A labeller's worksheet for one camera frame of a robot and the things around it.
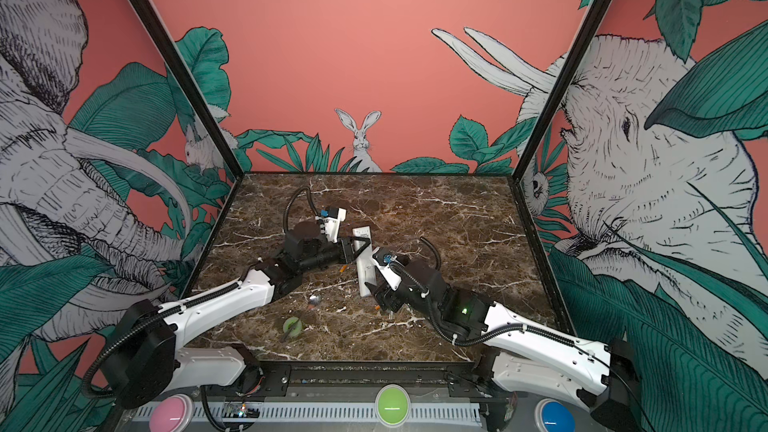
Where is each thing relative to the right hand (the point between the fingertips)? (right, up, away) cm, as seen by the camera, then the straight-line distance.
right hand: (373, 271), depth 69 cm
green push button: (+4, -32, +1) cm, 33 cm away
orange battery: (0, -15, +17) cm, 22 cm away
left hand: (-1, +7, +7) cm, 10 cm away
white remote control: (-3, +1, +7) cm, 8 cm away
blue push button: (+42, -34, 0) cm, 54 cm away
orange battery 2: (-10, -2, +12) cm, 16 cm away
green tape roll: (-25, -18, +14) cm, 34 cm away
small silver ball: (-19, -12, +17) cm, 28 cm away
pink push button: (-48, -34, +1) cm, 59 cm away
